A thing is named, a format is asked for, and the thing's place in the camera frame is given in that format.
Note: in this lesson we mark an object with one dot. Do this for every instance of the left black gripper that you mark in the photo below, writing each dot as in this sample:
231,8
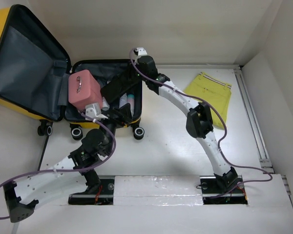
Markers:
123,114

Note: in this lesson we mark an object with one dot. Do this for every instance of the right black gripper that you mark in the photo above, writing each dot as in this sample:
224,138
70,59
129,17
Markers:
136,63

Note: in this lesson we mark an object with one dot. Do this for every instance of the white spray bottle blue text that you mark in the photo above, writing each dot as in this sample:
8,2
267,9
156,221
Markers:
123,100

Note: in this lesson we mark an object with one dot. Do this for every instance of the black drawstring pouch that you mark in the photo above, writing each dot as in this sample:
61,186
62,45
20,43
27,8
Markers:
119,85

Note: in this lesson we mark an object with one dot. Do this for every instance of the yellow-green shorts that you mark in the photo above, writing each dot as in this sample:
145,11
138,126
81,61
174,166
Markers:
215,92

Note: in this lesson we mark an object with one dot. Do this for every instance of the yellow hard-shell suitcase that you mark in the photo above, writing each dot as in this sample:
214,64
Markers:
34,72

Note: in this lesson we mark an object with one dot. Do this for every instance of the round silver tin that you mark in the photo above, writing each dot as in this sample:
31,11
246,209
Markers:
105,105

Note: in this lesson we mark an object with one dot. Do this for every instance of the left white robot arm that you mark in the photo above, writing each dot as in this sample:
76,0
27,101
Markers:
75,173

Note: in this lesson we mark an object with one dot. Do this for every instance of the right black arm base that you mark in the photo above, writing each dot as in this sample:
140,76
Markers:
212,194

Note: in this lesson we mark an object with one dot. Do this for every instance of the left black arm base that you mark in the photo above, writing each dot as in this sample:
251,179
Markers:
103,195

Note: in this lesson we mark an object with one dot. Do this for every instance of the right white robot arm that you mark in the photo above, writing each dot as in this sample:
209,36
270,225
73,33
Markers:
199,124

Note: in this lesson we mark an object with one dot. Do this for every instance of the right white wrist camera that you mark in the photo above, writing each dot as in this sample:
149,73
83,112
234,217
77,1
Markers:
140,52

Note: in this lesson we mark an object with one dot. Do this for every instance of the pink box with handle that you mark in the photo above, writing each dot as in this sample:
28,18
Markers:
83,90

